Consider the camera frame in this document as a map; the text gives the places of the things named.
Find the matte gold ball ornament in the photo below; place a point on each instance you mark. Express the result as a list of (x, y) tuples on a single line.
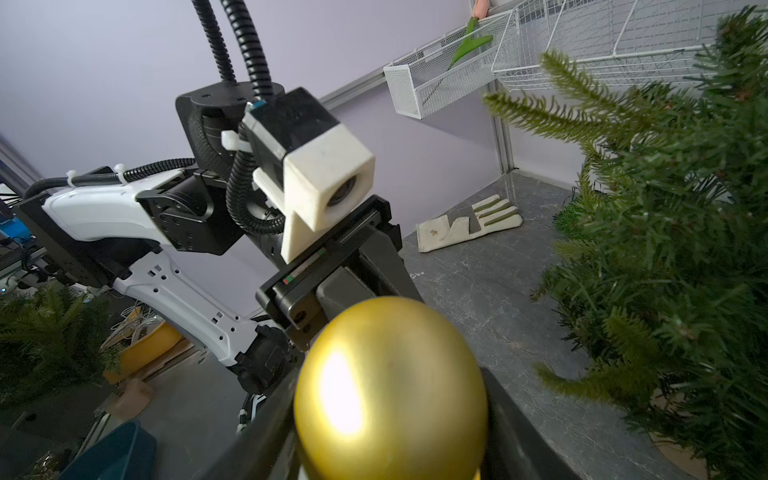
[(391, 390)]

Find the long white wire basket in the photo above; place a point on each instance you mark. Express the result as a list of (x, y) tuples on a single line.
[(620, 43)]

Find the small green christmas tree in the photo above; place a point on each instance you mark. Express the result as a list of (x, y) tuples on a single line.
[(661, 276)]

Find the artificial pink tulip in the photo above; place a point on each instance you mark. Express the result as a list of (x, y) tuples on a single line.
[(470, 42)]

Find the beige work glove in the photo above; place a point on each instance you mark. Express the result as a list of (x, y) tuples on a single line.
[(491, 215)]

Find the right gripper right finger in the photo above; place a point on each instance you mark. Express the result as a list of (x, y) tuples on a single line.
[(515, 449)]

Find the teal bin of ornaments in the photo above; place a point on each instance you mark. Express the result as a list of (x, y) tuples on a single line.
[(127, 453)]

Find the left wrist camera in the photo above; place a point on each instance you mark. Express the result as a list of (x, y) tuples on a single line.
[(297, 171)]

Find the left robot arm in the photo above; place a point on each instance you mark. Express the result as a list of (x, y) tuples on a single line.
[(118, 228)]

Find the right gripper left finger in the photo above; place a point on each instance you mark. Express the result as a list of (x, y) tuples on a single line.
[(257, 448)]

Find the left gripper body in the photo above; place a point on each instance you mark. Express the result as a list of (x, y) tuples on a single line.
[(289, 297)]

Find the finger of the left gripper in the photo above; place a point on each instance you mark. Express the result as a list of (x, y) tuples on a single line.
[(341, 290), (386, 273)]

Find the small white mesh basket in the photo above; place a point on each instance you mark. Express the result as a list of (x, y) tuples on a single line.
[(420, 83)]

